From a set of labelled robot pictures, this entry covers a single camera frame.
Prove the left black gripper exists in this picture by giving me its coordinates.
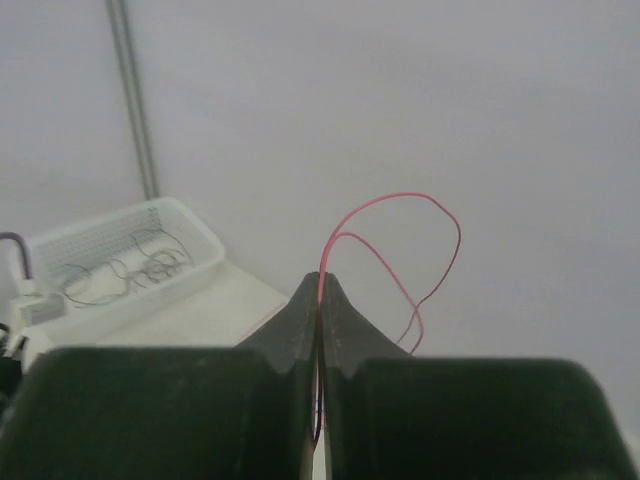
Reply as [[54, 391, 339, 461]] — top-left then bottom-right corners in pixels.
[[0, 323, 23, 413]]

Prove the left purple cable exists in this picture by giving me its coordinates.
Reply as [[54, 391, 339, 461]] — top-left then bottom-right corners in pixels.
[[0, 232, 36, 281]]

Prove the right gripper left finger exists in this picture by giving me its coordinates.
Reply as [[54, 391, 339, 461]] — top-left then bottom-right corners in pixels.
[[1, 273, 319, 479]]

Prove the red wire bundle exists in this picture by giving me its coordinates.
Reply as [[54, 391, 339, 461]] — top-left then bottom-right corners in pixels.
[[312, 192, 462, 444]]

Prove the left aluminium frame post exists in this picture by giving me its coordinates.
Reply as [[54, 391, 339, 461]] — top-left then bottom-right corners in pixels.
[[105, 0, 160, 200]]

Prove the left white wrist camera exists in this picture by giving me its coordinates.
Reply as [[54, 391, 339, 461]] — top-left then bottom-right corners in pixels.
[[8, 279, 66, 359]]

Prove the white perforated plastic basket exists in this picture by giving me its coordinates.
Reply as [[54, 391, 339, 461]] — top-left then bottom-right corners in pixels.
[[26, 198, 226, 344]]

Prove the black wire in basket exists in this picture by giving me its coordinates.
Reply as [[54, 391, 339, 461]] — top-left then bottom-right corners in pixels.
[[132, 232, 194, 289]]

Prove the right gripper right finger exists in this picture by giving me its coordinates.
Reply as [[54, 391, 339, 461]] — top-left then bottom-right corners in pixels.
[[320, 275, 639, 479]]

